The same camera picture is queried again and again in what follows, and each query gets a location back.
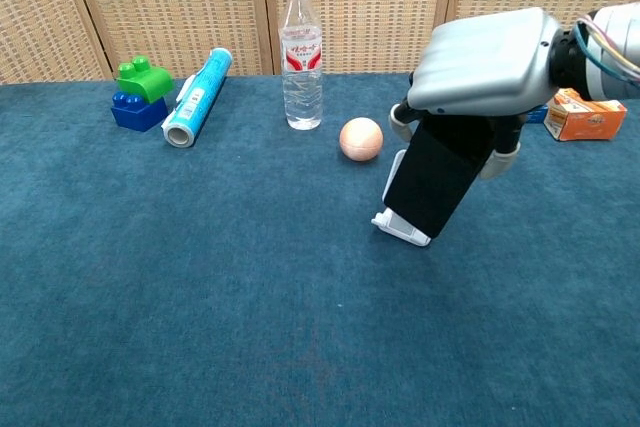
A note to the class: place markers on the orange ball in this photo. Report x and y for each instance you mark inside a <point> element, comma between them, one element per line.
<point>361,139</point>

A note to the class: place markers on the white phone stand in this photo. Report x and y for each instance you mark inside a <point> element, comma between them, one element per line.
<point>400,227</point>

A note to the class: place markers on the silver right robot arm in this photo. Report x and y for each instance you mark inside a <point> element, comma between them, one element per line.
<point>600,74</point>

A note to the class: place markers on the clear plastic water bottle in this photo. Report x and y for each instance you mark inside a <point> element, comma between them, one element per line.
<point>301,72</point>

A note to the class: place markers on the orange snack box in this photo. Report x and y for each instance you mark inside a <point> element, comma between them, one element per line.
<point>585,122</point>

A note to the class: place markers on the blue carpet table cover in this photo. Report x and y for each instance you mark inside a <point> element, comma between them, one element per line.
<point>200,272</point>

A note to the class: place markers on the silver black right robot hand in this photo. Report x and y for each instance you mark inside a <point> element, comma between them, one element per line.
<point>485,62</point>

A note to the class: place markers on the blue toy building block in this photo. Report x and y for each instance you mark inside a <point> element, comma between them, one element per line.
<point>137,114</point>

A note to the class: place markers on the white plastic wrap cutter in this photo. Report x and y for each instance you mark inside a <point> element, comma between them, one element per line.
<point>185,89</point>

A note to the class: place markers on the green toy building block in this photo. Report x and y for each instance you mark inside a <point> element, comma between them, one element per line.
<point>145,79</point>

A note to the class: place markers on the blue cling wrap roll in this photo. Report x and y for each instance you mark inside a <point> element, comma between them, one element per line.
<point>200,97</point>

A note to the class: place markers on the woven wooden folding screen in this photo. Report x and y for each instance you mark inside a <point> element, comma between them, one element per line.
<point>175,7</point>

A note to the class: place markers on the black smartphone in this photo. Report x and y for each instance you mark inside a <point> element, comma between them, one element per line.
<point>435,182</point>

